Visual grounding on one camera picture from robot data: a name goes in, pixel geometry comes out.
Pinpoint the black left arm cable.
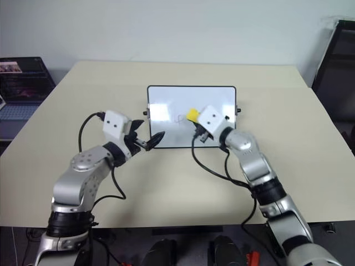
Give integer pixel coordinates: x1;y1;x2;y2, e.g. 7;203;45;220
78;111;127;221

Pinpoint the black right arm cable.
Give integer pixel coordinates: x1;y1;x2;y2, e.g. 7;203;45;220
191;132;257;232

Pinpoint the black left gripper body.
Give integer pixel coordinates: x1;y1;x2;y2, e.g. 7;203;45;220
123;120;148;159

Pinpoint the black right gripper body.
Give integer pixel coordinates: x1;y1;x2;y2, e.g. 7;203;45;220
193;125;214;144

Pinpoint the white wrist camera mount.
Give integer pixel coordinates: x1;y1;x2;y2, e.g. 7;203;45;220
102;110;131;145
197;104;231;139

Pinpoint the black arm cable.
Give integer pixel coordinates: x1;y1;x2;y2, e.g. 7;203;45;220
78;111;127;221
191;132;257;232

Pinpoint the black-framed whiteboard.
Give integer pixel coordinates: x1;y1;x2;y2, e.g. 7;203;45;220
142;85;242;150

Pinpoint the open laptop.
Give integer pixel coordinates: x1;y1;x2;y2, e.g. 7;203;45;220
0;56;57;121

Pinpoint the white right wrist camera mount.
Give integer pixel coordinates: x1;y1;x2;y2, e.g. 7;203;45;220
197;104;231;139

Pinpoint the black chair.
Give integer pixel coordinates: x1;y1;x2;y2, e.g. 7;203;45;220
311;19;355;156

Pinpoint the dark rounded shape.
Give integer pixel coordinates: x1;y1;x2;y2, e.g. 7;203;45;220
141;238;179;266
207;235;245;266

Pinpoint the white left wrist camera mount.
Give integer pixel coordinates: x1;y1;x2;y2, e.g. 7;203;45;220
102;110;131;145

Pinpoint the red plastic object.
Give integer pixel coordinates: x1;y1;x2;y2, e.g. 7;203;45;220
244;243;262;266

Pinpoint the yellow eraser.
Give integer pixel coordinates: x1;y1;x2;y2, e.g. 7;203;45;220
186;108;201;123

